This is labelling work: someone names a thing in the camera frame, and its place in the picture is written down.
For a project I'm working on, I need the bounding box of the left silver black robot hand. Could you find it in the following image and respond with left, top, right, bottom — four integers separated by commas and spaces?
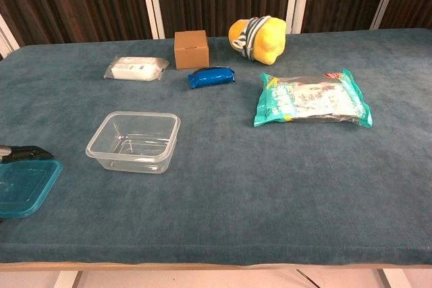
0, 144, 55, 165

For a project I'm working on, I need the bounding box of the teal translucent plastic lid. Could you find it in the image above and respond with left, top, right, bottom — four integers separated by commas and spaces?
0, 159, 64, 219

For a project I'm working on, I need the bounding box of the small brown cardboard box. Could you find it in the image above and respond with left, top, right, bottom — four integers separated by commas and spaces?
173, 30, 211, 70

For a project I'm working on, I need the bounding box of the clear plastic food container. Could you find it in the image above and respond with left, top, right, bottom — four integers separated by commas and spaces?
85, 111, 182, 175

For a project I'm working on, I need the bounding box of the clear packet of white wipes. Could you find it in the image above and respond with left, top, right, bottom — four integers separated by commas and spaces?
103, 55, 170, 83

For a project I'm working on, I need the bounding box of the blue foil packet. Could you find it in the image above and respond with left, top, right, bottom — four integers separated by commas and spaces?
186, 66, 237, 91

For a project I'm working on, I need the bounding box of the blue velvet tablecloth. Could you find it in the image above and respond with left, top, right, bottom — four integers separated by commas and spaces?
0, 28, 432, 266

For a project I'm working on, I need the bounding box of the yellow plush toy striped scarf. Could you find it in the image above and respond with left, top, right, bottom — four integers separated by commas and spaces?
227, 15, 288, 66

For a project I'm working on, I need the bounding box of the green white snack bag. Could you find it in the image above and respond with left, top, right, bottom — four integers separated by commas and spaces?
252, 68, 374, 129

